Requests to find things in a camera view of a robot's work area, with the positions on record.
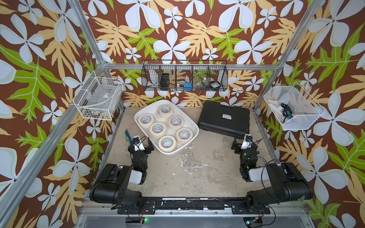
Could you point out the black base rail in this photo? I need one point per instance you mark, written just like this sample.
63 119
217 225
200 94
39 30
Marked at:
150 205

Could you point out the black wire wall basket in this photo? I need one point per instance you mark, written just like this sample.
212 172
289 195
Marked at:
202 74

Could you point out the masking tape roll two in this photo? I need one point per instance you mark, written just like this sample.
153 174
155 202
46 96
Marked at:
157 130

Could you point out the white wire basket left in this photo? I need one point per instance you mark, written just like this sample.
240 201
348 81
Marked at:
98 97

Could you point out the masking tape roll one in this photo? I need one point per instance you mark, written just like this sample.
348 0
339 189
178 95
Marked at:
146 120

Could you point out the masking tape roll five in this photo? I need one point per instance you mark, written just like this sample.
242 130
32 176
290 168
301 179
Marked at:
175 122

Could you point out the masking tape roll three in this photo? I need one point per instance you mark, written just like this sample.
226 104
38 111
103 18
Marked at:
167 144

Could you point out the masking tape roll four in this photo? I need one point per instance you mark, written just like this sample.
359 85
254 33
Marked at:
165 111

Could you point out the blue item in basket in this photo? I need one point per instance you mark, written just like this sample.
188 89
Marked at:
187 87

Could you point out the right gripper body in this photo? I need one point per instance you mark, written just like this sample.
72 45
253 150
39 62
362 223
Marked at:
239 145

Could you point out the black box in basket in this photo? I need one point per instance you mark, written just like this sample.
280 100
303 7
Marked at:
164 81

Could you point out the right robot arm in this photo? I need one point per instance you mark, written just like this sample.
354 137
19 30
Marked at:
281 182

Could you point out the masking tape roll six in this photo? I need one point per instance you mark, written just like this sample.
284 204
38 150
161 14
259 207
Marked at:
183 135

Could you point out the white plastic storage box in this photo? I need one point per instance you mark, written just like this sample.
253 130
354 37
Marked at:
169 129

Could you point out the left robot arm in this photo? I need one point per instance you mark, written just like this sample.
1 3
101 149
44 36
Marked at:
112 183

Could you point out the white mesh basket right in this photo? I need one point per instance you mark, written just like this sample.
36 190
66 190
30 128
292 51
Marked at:
293 107

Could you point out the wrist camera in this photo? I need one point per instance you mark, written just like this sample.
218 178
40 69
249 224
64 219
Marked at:
137 143
247 142

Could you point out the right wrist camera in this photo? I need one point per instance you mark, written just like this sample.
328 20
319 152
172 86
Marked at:
247 142

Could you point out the black plastic tool case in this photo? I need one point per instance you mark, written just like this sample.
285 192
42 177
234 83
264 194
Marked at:
226 120

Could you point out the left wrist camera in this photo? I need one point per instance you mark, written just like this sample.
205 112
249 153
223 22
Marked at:
137 143

